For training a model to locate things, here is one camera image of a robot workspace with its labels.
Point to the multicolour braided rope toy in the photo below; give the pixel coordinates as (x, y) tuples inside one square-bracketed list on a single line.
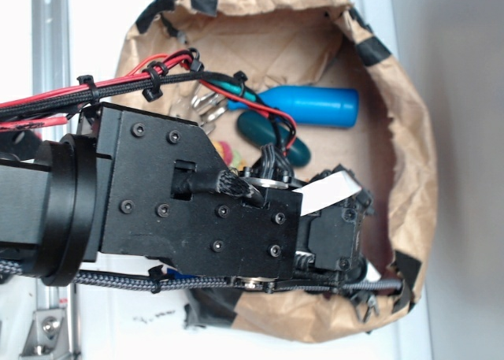
[(231, 157)]

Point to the dark green oval capsule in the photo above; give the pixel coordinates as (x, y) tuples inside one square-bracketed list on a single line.
[(259, 131)]

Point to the metal corner bracket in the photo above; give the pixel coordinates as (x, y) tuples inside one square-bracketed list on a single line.
[(48, 336)]

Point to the aluminium extrusion rail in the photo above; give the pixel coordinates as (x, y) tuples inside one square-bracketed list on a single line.
[(50, 65)]

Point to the crumpled brown paper bag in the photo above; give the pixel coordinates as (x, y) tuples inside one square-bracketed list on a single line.
[(391, 149)]

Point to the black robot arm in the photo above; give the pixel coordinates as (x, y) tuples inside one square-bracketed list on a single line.
[(48, 213)]

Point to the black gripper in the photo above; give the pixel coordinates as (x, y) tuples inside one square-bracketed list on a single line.
[(164, 193)]

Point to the blue plastic bottle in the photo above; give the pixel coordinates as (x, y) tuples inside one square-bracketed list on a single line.
[(325, 106)]

